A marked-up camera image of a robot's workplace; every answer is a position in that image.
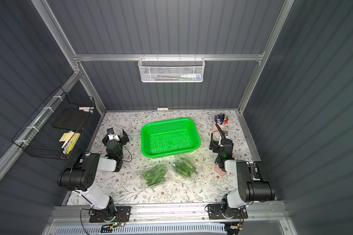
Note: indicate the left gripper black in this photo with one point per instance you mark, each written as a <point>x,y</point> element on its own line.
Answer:
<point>115,139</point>

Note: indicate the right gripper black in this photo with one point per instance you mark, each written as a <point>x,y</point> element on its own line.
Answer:
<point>218,141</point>

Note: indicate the clear pepper container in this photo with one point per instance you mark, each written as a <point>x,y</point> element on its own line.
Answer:
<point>155,175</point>
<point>184,167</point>

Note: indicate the green plastic basket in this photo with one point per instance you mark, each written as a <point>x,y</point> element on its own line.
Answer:
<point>170,137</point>

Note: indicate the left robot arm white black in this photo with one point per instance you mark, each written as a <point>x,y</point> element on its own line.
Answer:
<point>80,171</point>

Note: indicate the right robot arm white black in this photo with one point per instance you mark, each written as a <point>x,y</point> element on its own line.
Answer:
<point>253,181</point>

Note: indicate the pink case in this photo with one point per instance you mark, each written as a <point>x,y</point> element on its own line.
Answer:
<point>220,172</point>

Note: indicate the pink pen cup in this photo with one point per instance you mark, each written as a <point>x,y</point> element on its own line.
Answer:
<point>220,120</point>

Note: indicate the black notebook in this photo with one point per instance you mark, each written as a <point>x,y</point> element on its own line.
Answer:
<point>71,120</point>

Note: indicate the yellow sticky notes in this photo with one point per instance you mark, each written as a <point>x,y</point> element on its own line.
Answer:
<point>66,137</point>

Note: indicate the black wire wall basket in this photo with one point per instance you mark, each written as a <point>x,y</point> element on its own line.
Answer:
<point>55,130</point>

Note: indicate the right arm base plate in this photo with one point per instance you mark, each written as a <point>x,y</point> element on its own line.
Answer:
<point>216,212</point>

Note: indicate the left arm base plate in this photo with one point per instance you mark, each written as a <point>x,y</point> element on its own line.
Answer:
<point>116,214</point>

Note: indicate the white wire wall basket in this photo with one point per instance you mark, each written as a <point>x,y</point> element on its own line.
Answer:
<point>171,69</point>

